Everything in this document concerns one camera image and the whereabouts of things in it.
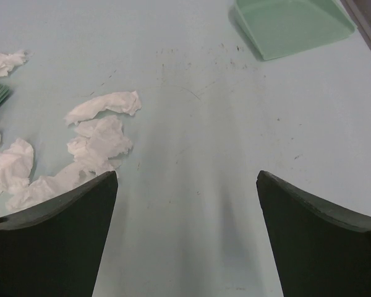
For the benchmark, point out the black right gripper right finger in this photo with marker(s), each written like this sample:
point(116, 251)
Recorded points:
point(320, 248)

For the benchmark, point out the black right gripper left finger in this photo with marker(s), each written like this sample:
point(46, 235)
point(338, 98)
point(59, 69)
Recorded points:
point(55, 248)

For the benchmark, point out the green plastic dustpan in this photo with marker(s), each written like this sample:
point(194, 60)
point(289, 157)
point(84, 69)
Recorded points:
point(279, 28)

